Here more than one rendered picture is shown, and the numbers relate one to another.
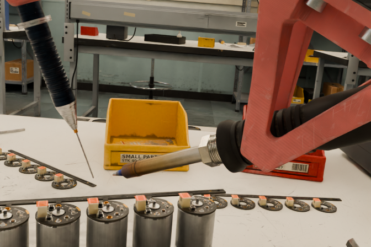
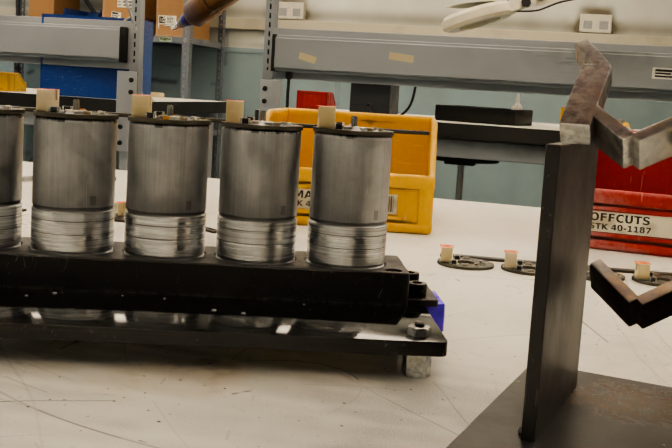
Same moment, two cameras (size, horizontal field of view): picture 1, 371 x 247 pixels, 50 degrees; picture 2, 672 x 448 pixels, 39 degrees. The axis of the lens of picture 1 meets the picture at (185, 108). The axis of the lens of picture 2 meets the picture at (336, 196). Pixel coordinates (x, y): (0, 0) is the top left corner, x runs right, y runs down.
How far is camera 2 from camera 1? 0.14 m
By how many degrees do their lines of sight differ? 15
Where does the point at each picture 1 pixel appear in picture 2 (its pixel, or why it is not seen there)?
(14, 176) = not seen: hidden behind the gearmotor
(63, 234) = (76, 137)
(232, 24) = (642, 74)
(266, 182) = (605, 257)
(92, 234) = (134, 152)
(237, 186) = (531, 254)
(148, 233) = (242, 162)
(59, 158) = not seen: hidden behind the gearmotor
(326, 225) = not seen: outside the picture
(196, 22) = (554, 71)
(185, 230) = (323, 171)
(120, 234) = (187, 156)
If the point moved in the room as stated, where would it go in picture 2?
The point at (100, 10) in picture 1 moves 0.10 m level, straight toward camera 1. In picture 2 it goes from (337, 50) to (336, 48)
